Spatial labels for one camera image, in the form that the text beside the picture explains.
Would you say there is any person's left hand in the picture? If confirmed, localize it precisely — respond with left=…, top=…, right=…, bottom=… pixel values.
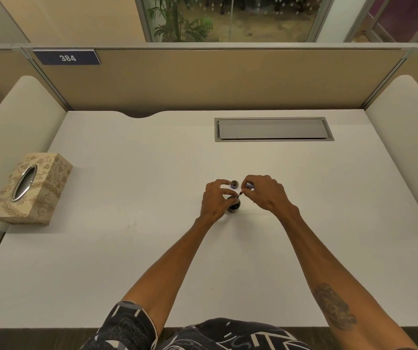
left=199, top=179, right=240, bottom=225

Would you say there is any person's right hand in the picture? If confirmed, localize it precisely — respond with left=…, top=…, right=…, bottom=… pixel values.
left=241, top=174, right=300, bottom=217

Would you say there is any person's left forearm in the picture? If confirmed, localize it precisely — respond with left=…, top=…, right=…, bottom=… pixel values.
left=121, top=214, right=218, bottom=330

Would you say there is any person's right forearm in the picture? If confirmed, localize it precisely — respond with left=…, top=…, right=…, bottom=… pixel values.
left=275, top=206, right=418, bottom=350

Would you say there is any beige desk partition panel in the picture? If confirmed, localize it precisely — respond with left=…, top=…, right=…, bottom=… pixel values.
left=22, top=46, right=416, bottom=118

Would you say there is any black white patterned shirt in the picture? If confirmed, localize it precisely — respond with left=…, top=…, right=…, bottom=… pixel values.
left=81, top=300, right=312, bottom=350

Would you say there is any green potted plant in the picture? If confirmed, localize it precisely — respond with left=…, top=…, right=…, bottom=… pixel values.
left=147, top=0, right=214, bottom=43

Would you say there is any beige floral tissue box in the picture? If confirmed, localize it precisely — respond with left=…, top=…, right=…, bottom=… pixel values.
left=0, top=152, right=74, bottom=226

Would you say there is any blue desk number sign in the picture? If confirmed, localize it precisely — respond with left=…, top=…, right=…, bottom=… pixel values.
left=32, top=49, right=101, bottom=66

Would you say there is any grey desk cable flap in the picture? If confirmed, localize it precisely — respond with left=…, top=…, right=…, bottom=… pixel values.
left=214, top=117, right=335, bottom=143

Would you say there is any grey metal window frame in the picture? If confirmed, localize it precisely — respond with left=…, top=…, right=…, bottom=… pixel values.
left=134, top=0, right=336, bottom=43

